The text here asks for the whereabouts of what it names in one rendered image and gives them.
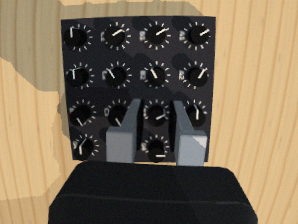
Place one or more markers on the black knob box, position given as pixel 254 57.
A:
pixel 181 70

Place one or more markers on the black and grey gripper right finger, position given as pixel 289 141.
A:
pixel 191 147

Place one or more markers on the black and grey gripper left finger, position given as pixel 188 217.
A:
pixel 120 140

